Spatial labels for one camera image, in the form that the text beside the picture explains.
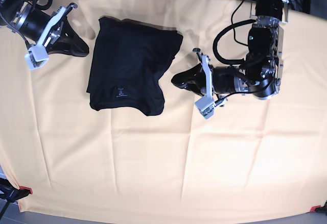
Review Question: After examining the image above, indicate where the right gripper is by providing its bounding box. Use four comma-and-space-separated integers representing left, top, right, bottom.
17, 8, 89, 57

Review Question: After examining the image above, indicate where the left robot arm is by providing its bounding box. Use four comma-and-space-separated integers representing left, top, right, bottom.
171, 0, 285, 105

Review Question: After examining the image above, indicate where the black T-shirt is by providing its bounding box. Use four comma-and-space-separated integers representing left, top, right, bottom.
87, 17, 183, 116

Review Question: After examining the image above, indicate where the red black clamp left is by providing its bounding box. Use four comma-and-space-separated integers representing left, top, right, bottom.
1, 178, 33, 203

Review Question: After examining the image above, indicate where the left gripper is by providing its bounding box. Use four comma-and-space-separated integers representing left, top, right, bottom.
171, 63, 252, 96

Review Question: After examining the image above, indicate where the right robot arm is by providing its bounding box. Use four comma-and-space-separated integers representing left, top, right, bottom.
1, 0, 89, 57

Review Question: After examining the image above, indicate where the red black clamp right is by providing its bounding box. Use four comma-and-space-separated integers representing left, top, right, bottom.
310, 202, 327, 214

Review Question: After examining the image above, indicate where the yellow table cloth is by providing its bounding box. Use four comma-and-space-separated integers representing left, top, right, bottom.
1, 0, 326, 223

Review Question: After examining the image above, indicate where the red black clamp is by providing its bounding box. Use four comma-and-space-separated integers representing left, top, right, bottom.
310, 202, 327, 214
1, 178, 33, 203

